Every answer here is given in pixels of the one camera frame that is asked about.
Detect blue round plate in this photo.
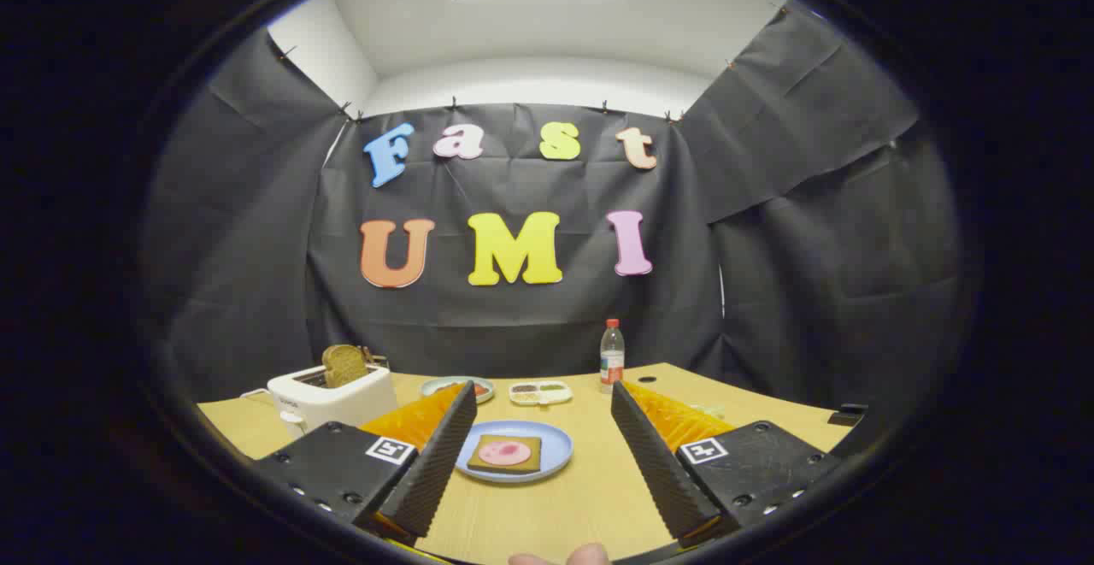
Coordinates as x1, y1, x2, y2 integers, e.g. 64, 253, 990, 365
455, 421, 573, 485

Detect white toaster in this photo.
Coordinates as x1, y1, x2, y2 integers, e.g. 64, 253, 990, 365
268, 364, 398, 439

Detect white divided condiment tray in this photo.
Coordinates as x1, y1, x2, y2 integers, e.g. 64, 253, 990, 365
509, 380, 573, 406

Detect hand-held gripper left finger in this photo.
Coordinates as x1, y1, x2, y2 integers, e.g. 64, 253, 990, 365
250, 380, 478, 549

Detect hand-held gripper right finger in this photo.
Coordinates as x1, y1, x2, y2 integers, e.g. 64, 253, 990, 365
610, 380, 844, 549

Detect clear red-capped water bottle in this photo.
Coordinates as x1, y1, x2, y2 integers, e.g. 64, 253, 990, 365
600, 319, 626, 395

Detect pink ham slice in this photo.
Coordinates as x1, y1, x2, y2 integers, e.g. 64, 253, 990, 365
478, 441, 532, 467

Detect brown bread slice with ham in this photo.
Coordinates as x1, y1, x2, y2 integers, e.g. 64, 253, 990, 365
467, 434, 543, 474

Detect black backdrop cloth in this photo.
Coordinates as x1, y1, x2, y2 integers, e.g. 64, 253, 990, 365
141, 1, 967, 416

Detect pale green round plate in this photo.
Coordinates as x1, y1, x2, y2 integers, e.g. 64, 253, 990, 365
420, 376, 495, 405

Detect brown toast bread slice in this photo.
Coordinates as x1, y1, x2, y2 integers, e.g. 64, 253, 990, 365
322, 344, 370, 388

